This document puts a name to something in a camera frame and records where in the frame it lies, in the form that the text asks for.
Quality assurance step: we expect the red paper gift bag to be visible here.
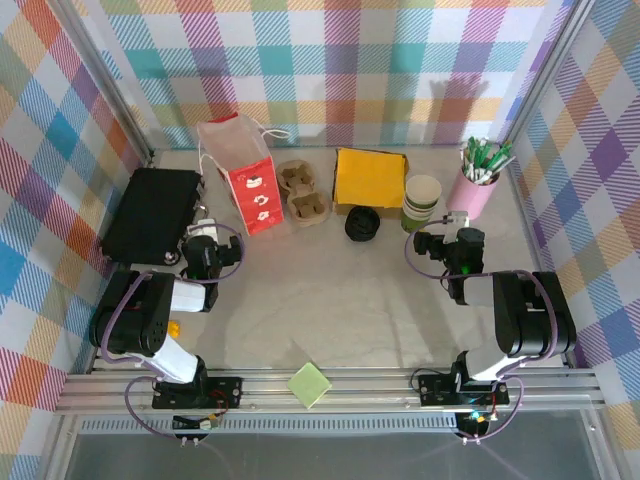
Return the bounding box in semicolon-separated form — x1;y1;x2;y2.
196;113;290;237

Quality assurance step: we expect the green white paper cup stack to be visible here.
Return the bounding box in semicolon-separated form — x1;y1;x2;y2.
401;174;444;234

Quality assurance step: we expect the brown cardboard napkin box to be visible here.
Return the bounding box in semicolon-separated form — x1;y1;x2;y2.
330;146;409;220

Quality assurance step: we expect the pink cylindrical holder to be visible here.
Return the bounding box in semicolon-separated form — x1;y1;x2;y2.
446;164;501;221

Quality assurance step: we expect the black hard case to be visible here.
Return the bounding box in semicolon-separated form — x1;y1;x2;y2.
102;167;206;266

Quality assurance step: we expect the brown pulp cup carrier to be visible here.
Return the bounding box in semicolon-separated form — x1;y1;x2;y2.
276;160;333;229

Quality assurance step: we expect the yellow paper napkin stack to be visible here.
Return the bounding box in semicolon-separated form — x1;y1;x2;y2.
333;147;407;211

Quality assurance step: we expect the green sticky note pad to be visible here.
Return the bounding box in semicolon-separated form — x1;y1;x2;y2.
286;363;334;410

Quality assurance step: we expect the small black controller board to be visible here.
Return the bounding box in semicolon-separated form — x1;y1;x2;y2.
457;409;501;437
172;413;221;432

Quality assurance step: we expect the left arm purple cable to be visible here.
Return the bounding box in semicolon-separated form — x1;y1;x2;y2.
102;222;246;446

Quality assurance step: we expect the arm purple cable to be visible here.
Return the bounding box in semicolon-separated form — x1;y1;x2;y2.
404;217;576;446
102;222;246;446

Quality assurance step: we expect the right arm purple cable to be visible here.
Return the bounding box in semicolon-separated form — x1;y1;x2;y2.
404;217;576;446

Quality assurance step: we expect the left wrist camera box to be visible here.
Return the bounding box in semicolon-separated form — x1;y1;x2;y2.
191;217;220;242

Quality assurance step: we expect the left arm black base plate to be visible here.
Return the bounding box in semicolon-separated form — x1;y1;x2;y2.
152;375;245;410

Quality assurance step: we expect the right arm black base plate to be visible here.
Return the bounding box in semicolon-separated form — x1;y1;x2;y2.
417;372;511;407

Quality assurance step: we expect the aluminium mounting rail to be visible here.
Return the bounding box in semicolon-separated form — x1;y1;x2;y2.
54;367;606;416

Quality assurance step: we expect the aluminium frame post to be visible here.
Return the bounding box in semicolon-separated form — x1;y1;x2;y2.
47;0;157;166
501;0;592;151

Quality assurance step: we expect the grey slotted cable duct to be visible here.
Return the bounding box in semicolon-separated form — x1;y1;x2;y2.
79;418;464;434

